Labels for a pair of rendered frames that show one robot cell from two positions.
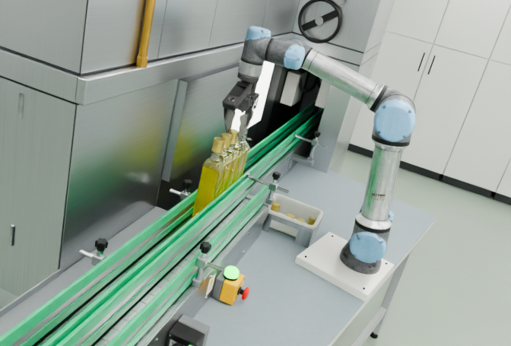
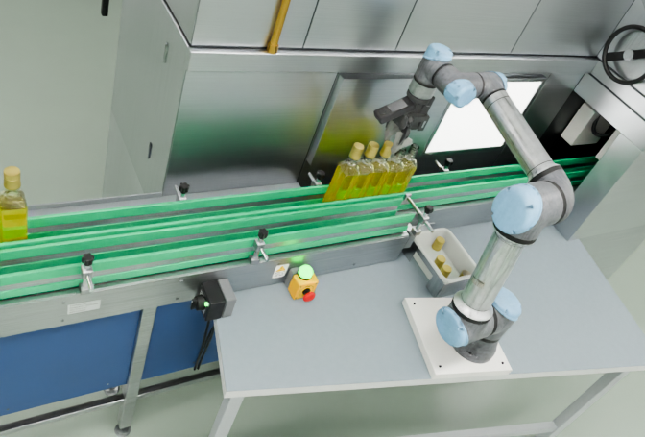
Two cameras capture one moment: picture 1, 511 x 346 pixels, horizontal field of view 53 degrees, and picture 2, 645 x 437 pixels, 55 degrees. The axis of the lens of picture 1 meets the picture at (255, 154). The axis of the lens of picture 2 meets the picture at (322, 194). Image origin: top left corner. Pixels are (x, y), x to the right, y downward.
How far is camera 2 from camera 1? 84 cm
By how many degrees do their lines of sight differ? 33
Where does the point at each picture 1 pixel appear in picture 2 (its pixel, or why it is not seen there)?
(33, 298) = (128, 203)
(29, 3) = not seen: outside the picture
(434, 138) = not seen: outside the picture
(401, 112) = (521, 203)
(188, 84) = (345, 81)
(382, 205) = (477, 293)
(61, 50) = (185, 20)
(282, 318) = (327, 337)
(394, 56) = not seen: outside the picture
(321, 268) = (417, 323)
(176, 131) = (325, 121)
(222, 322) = (270, 306)
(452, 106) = not seen: outside the picture
